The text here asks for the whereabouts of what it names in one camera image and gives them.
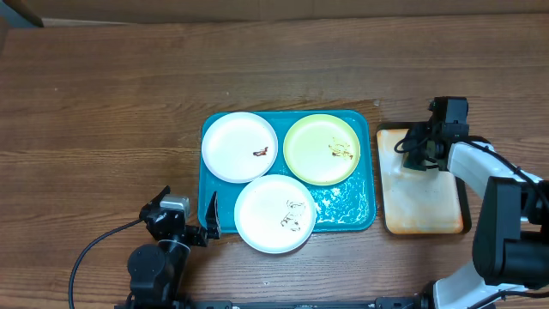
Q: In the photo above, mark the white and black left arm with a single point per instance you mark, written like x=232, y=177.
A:
x=156, y=270

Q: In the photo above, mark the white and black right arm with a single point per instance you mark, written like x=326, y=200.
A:
x=510, y=248

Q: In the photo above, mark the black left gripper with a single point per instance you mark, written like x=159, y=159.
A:
x=199, y=238

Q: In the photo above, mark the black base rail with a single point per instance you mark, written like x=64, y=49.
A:
x=300, y=304

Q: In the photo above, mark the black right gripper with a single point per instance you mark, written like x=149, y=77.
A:
x=413, y=149

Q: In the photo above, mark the black tray with soapy foam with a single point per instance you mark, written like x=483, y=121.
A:
x=418, y=202

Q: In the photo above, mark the white plate with red stain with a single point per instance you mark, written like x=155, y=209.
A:
x=239, y=147

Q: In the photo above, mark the yellow-green plate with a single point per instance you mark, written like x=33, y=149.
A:
x=321, y=149

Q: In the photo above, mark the white plate with brown stain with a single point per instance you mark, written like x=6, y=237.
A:
x=275, y=214

